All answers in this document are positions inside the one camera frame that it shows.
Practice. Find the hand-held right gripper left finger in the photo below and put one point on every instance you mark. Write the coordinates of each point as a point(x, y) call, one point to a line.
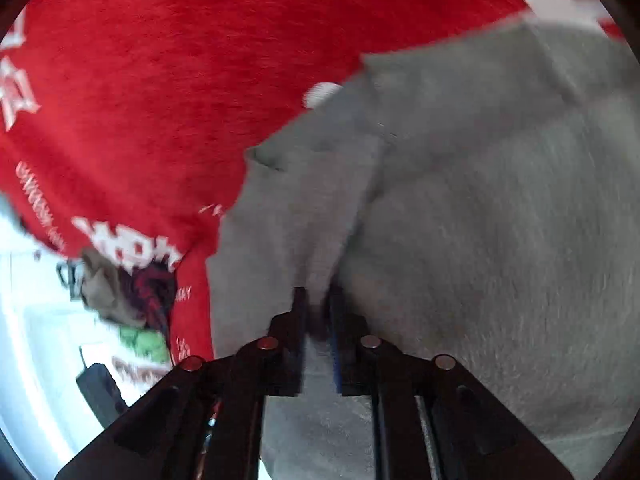
point(298, 330)

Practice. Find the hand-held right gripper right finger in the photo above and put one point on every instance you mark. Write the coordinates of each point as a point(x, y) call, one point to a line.
point(336, 340)

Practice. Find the grey small garment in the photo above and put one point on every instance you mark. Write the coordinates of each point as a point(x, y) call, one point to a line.
point(475, 220)

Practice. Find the green object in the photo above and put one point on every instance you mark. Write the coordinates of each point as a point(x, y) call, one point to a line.
point(145, 344)

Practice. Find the beige cloth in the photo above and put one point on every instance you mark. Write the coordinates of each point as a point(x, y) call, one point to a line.
point(102, 285)

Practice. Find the red black plaid cloth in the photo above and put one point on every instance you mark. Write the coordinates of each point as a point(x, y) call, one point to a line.
point(150, 287)

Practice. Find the red printed blanket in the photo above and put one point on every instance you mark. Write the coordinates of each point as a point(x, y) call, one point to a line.
point(175, 85)

